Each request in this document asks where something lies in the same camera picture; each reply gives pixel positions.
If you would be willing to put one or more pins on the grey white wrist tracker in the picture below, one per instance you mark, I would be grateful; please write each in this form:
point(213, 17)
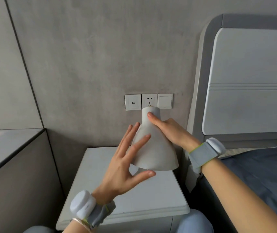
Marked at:
point(85, 206)
point(205, 152)

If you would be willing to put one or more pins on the dark blue bed sheet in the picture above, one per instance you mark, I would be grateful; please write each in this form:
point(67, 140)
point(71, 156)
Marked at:
point(262, 172)

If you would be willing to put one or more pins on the person's left forearm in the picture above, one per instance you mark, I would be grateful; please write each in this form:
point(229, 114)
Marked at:
point(76, 228)

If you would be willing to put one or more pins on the white power wall socket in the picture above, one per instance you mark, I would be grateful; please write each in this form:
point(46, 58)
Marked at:
point(149, 99)

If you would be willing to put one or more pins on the person's right thumb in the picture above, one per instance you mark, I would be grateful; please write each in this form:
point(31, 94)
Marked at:
point(155, 118)

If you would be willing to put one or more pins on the grey white right wrist tracker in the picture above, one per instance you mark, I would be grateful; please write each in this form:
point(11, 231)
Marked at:
point(205, 152)

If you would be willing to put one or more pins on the white table lamp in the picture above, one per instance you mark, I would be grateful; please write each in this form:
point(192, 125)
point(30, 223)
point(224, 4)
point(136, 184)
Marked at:
point(154, 148)

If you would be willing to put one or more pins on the white nightstand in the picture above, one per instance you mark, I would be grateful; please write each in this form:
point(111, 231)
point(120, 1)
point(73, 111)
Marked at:
point(150, 196)

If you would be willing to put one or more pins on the person's right leg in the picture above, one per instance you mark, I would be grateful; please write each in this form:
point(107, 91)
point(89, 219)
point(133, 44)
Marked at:
point(194, 222)

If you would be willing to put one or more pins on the person's left thumb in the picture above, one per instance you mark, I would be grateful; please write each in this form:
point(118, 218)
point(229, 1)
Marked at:
point(142, 177)

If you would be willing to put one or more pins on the grey bed headboard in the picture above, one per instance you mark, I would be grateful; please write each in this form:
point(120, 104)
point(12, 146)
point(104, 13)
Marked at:
point(250, 82)

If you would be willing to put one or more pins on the person's right forearm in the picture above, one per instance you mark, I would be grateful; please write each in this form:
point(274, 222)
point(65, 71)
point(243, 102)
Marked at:
point(240, 198)

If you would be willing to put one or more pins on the person's left middle finger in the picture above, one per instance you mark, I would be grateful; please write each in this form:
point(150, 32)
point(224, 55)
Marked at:
point(133, 134)

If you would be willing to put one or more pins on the person's left hand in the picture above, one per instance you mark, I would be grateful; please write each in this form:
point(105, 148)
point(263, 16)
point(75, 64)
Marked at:
point(116, 171)

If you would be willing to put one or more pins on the person's left leg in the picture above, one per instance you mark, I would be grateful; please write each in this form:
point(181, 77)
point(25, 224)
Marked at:
point(41, 229)

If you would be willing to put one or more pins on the white data wall socket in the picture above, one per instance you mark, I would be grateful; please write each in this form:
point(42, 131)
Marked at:
point(133, 102)

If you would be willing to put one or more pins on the person's right hand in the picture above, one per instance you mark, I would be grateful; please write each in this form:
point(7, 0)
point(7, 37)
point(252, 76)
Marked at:
point(175, 133)

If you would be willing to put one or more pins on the person's leg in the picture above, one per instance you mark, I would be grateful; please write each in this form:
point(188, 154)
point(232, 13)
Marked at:
point(194, 222)
point(41, 229)

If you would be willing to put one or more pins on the white wall light switch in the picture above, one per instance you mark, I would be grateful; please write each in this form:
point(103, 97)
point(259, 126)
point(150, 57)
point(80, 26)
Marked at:
point(165, 101)

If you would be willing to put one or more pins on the grey white left wrist tracker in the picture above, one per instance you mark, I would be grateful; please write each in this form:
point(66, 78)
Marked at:
point(85, 206)

